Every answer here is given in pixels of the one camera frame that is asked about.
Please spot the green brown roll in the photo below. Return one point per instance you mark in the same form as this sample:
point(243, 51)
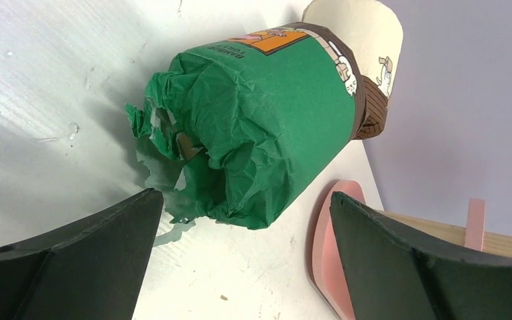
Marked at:
point(235, 130)

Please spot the pink three-tier shelf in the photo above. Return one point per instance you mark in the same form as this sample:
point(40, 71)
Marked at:
point(326, 265)

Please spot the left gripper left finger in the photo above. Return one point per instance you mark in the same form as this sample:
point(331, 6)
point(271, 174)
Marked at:
point(92, 268)

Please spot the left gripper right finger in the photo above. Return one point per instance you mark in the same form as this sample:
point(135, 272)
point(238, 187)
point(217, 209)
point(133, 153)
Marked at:
point(394, 271)

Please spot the beige brown paper roll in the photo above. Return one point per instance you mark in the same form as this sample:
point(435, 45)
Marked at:
point(370, 29)

